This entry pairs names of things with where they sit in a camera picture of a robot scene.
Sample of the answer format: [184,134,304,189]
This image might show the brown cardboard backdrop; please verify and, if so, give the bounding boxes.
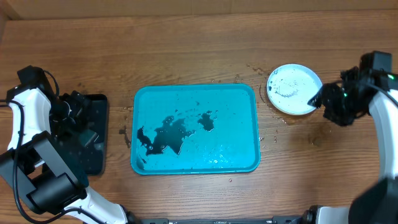
[1,0,397,20]

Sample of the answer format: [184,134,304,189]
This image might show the dark green sponge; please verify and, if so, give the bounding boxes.
[78,129,98,147]

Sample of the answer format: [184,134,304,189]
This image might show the blue plastic tray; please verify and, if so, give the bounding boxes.
[131,84,261,175]

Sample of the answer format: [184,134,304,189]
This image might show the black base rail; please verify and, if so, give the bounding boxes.
[134,215,302,224]

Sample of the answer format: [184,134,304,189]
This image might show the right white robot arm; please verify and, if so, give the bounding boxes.
[294,51,397,224]

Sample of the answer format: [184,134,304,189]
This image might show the black water tray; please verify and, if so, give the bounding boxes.
[58,91,109,175]

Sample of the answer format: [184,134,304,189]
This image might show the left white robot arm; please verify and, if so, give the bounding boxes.
[1,65,138,224]

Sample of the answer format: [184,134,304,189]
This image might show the light blue plate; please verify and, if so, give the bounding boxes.
[266,63,323,116]

